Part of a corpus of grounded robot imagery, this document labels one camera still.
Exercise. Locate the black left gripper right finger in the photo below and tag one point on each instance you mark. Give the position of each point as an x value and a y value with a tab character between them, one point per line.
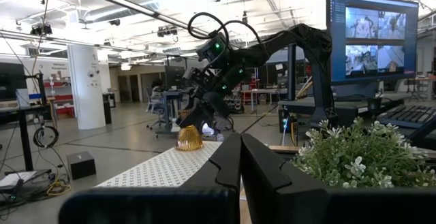
289	203

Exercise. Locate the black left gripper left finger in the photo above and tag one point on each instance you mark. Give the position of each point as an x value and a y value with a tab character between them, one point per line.
204	203

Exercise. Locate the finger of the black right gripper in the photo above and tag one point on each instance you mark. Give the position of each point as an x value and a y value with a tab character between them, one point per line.
199	116

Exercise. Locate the amber ribbed glass candle holder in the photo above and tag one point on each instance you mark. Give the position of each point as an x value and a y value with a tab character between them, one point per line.
189	139

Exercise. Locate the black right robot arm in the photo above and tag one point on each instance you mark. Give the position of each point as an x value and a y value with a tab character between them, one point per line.
293	40

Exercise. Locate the office chair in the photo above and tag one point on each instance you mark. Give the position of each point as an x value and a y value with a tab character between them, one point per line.
155	108

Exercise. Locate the seated person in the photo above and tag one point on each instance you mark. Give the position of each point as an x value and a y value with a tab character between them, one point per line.
157	87

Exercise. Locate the white perforated metal shelf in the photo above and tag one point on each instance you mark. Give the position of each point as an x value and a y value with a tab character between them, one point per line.
163	169

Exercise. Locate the black computer with blue lights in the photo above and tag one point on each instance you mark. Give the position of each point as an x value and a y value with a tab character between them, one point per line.
285	125

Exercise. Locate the artificial green plant white flowers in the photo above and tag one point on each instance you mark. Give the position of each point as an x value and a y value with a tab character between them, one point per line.
364	156

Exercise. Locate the black computer desk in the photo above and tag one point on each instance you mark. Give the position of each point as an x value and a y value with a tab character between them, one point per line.
344	106

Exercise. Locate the white round pillar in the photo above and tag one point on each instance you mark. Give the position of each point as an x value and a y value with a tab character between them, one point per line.
86	88

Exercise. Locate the black box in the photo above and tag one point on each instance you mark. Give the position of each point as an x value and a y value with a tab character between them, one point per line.
81	164

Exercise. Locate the black keyboard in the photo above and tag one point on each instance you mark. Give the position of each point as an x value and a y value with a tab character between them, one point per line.
408	115

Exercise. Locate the computer monitor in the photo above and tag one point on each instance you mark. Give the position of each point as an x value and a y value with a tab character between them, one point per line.
371	36

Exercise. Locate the black equipment stand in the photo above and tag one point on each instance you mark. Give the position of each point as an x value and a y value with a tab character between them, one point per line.
24	135

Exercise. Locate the dark monitor screen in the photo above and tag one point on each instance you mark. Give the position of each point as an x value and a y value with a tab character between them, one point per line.
12	81

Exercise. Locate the white paper stack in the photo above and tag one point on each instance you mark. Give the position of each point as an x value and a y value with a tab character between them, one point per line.
15	178

